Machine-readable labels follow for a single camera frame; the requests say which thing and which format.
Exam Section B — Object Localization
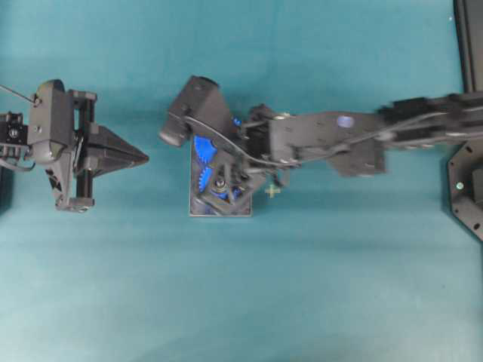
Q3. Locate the metal base plate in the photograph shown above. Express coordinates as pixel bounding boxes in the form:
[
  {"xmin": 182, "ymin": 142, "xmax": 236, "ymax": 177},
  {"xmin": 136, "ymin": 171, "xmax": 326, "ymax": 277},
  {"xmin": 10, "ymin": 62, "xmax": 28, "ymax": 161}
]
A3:
[{"xmin": 189, "ymin": 137, "xmax": 254, "ymax": 217}]

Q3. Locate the black camera cable left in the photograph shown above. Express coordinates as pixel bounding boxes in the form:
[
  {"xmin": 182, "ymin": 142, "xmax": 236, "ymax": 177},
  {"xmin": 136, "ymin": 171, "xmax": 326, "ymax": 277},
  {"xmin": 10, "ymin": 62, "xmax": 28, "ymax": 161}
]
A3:
[{"xmin": 0, "ymin": 84, "xmax": 38, "ymax": 105}]

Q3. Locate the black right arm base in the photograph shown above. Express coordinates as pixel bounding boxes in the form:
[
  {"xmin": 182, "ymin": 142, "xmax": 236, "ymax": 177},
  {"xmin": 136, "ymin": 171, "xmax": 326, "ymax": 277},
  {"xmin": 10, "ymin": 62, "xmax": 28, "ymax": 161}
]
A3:
[{"xmin": 447, "ymin": 1, "xmax": 482, "ymax": 241}]

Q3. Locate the small blue gear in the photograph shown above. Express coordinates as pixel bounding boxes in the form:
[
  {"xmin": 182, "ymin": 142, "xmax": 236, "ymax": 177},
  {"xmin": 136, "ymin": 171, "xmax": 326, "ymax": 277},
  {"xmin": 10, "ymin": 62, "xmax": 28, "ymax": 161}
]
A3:
[{"xmin": 195, "ymin": 166, "xmax": 243, "ymax": 200}]

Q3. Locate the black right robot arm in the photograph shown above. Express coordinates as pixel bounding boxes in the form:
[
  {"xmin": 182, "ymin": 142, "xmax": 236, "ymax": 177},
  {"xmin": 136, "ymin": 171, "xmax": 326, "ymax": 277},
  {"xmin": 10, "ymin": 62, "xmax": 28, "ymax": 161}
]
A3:
[{"xmin": 195, "ymin": 92, "xmax": 482, "ymax": 216}]

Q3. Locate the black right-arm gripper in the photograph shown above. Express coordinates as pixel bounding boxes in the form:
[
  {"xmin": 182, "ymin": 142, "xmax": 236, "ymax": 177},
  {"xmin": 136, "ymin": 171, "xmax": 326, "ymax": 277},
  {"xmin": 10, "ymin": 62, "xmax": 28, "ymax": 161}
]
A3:
[{"xmin": 198, "ymin": 104, "xmax": 298, "ymax": 216}]

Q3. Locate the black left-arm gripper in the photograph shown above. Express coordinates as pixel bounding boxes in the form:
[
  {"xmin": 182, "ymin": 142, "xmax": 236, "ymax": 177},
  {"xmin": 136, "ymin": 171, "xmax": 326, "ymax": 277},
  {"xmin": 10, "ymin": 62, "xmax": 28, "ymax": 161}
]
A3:
[{"xmin": 55, "ymin": 90, "xmax": 148, "ymax": 213}]

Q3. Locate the large blue gear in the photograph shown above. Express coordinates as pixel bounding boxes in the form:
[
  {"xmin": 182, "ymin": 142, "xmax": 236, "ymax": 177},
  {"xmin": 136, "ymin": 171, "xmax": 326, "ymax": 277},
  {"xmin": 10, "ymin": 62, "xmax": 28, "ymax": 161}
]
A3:
[{"xmin": 193, "ymin": 135, "xmax": 217, "ymax": 164}]

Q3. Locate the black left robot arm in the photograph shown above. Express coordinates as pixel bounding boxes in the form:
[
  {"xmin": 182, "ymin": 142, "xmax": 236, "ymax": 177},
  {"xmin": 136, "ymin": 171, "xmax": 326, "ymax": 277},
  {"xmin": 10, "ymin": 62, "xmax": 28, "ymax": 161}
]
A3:
[{"xmin": 1, "ymin": 84, "xmax": 149, "ymax": 213}]

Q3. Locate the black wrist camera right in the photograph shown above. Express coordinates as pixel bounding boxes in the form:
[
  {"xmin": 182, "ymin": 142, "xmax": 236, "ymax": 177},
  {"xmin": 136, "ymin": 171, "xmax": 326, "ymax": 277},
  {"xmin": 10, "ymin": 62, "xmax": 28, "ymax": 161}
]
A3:
[{"xmin": 158, "ymin": 75, "xmax": 237, "ymax": 147}]

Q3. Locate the steel threaded shaft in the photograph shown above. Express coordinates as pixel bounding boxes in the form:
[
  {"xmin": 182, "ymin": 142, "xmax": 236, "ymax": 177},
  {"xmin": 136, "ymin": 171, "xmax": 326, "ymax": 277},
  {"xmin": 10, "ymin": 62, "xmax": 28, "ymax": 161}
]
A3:
[{"xmin": 212, "ymin": 177, "xmax": 227, "ymax": 193}]

